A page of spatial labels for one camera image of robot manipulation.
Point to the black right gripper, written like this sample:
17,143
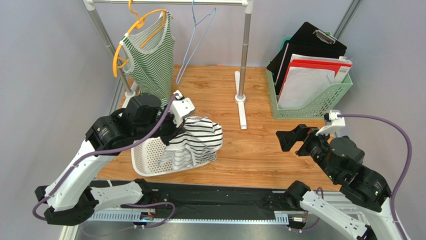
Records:
308,142

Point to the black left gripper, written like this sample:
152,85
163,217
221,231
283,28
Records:
174,130

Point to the black white striped tank top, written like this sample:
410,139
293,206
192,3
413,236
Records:
196,145

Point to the green white striped tank top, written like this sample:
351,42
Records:
152,66

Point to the yellow plastic hanger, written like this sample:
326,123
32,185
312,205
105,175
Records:
133,36

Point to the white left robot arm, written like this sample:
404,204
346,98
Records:
71,200

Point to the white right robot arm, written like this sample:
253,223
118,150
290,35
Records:
342,161

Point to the white perforated laundry basket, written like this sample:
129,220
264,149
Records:
153,158

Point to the green file organizer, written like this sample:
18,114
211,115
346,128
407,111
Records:
314,109

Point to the red white folder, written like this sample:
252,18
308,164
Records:
308,76

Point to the black clipboard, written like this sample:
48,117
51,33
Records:
307,41

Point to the white metal clothes rack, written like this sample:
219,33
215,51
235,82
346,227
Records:
239,76

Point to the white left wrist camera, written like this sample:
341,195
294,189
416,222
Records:
181,108

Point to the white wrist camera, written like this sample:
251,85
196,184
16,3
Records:
333,123
181,108

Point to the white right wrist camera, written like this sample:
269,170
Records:
333,123

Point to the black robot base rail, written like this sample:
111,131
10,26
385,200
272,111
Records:
212,202

